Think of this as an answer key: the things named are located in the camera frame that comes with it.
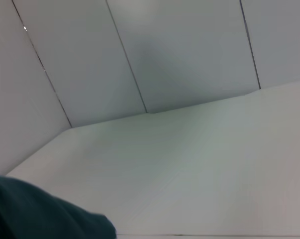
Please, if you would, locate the teal blue t-shirt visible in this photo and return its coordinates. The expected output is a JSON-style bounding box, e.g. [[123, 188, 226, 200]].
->
[[0, 175, 117, 239]]

